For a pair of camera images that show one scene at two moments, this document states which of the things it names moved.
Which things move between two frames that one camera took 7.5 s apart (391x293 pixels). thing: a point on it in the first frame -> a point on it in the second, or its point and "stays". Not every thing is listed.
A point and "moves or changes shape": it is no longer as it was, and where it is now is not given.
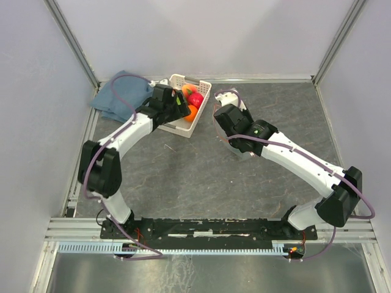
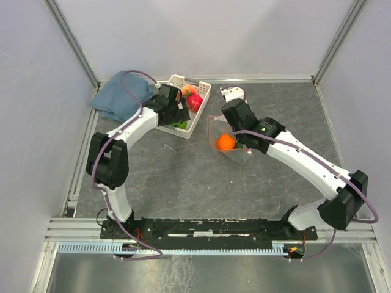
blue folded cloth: [120, 95] stays
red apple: [195, 99] stays
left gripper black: [178, 113] stays
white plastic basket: [181, 126] stays
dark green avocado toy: [245, 155] moves or changes shape
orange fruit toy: [193, 112] -> [225, 142]
